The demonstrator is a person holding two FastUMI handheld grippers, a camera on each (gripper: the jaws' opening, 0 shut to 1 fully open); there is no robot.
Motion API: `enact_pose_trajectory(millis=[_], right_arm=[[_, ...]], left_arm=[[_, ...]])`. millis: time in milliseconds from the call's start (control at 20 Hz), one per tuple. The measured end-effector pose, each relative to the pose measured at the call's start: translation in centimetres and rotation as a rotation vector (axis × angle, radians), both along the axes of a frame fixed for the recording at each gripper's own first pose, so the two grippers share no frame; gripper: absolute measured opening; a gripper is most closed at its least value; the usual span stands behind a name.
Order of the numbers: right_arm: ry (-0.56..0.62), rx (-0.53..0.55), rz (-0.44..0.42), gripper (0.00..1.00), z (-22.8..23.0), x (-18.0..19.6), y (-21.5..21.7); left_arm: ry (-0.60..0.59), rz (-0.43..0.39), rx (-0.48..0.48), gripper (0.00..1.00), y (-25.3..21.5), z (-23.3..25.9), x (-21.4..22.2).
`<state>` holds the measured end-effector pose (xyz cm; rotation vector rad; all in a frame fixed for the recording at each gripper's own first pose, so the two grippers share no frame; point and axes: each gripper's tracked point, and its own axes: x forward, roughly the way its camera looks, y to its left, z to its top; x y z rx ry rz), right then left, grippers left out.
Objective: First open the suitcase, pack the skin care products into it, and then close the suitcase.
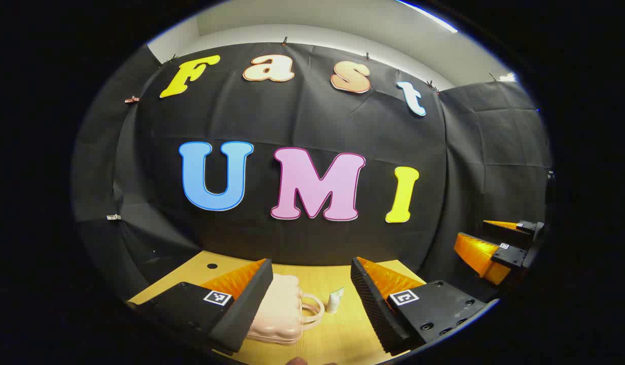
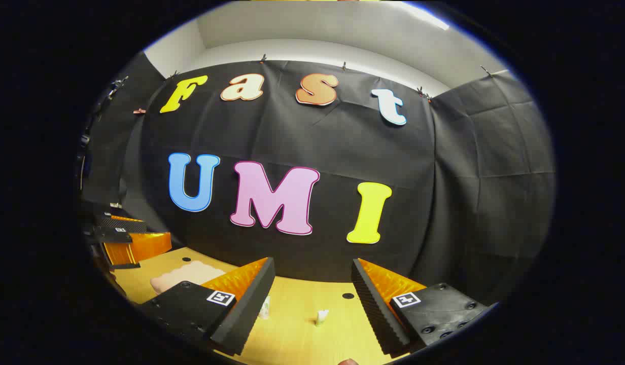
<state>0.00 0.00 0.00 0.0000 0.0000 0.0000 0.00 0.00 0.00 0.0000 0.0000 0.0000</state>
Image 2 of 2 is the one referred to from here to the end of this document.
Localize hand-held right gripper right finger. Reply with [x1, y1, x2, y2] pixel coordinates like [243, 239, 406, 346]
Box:
[351, 258, 497, 356]

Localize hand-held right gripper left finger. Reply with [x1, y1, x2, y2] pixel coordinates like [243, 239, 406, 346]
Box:
[139, 257, 275, 356]

